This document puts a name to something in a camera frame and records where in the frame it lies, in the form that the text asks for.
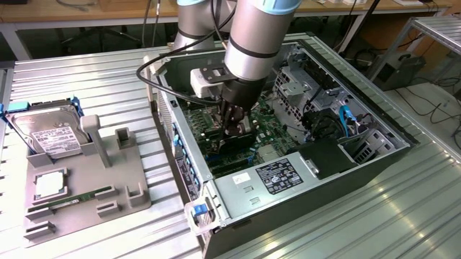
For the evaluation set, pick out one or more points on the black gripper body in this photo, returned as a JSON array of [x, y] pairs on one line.
[[241, 91]]

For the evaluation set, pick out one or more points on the black graphics card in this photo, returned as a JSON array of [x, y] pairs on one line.
[[234, 144]]

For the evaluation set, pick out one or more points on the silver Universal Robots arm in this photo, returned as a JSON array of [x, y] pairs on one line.
[[251, 40]]

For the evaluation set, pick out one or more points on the green motherboard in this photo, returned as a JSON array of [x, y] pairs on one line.
[[271, 129]]

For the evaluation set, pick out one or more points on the metal drive cage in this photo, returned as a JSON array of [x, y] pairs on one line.
[[293, 89]]

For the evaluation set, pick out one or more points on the silver chipset heatsink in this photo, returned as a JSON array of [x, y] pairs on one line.
[[270, 152]]

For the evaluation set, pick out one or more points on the black expansion slot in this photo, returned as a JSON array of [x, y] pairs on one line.
[[230, 166]]

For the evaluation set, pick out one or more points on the grey power supply unit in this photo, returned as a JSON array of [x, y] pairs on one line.
[[238, 199]]

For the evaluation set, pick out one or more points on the blue case latch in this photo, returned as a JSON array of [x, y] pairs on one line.
[[199, 210]]

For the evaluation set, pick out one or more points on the open black PC case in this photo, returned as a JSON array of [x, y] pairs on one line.
[[324, 213]]

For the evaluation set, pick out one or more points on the black chair base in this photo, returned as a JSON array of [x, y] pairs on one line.
[[102, 35]]

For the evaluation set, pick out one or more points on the wooden desk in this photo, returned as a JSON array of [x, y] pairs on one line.
[[108, 10]]

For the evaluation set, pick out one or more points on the green RAM stick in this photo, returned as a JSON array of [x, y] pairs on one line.
[[78, 198]]

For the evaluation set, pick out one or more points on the silver CPU chip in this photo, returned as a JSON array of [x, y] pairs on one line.
[[50, 186]]

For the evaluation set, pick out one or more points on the grey parts rack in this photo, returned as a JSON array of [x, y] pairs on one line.
[[83, 224]]

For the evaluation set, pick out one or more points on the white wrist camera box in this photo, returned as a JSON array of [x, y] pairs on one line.
[[202, 85]]

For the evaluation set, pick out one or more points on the aluminium profile frame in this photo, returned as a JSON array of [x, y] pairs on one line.
[[432, 29]]

